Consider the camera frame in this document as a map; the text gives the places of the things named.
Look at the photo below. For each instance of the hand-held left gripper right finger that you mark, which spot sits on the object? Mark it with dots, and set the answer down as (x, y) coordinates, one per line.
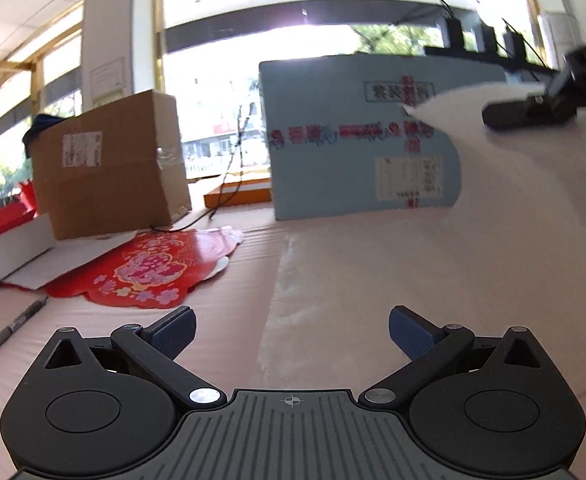
(410, 334)

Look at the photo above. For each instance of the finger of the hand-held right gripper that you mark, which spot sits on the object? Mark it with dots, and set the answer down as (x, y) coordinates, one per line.
(523, 112)

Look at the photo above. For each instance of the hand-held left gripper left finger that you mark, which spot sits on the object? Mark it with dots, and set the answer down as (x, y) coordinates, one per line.
(175, 334)

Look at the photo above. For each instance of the white non-woven shopping bag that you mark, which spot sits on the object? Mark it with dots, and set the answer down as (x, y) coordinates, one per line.
(473, 260)

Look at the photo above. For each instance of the red patterned paper decoration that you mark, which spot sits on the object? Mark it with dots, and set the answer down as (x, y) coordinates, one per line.
(143, 265)

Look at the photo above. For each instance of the white paper sheet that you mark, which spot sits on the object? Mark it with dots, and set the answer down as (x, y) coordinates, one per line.
(68, 260)

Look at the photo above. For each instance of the orange box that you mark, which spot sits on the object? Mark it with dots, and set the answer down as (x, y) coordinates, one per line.
(243, 192)

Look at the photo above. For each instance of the black marker pen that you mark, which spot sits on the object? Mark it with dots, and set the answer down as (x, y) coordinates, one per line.
(15, 326)

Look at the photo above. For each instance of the sealed brown cardboard box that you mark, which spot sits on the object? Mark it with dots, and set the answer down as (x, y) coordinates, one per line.
(113, 170)

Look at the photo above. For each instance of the light blue taped cardboard box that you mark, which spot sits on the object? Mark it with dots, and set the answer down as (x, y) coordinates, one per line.
(323, 170)

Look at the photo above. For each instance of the long white box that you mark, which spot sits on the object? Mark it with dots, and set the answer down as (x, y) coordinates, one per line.
(3, 260)

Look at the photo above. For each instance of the dark blue cloth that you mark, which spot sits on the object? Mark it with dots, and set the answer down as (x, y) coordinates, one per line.
(40, 127)

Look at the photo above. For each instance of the white wall notice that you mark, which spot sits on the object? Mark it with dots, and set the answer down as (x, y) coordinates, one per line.
(108, 79)

